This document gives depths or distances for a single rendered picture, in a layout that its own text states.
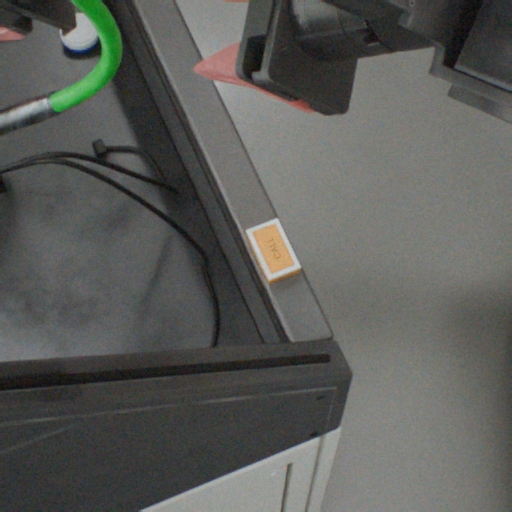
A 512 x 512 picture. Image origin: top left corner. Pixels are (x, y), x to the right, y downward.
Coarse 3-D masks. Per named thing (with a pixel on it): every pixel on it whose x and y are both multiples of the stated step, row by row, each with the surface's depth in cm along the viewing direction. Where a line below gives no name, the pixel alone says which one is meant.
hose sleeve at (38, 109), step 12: (48, 96) 97; (12, 108) 99; (24, 108) 98; (36, 108) 98; (48, 108) 97; (0, 120) 100; (12, 120) 99; (24, 120) 99; (36, 120) 98; (0, 132) 100
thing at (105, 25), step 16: (80, 0) 85; (96, 0) 86; (96, 16) 86; (112, 32) 88; (112, 48) 90; (96, 64) 94; (112, 64) 92; (96, 80) 94; (64, 96) 96; (80, 96) 96
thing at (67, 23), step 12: (0, 0) 99; (12, 0) 99; (24, 0) 100; (36, 0) 100; (48, 0) 101; (60, 0) 104; (24, 12) 100; (36, 12) 101; (48, 12) 102; (60, 12) 103; (72, 12) 104; (48, 24) 102; (60, 24) 103; (72, 24) 103
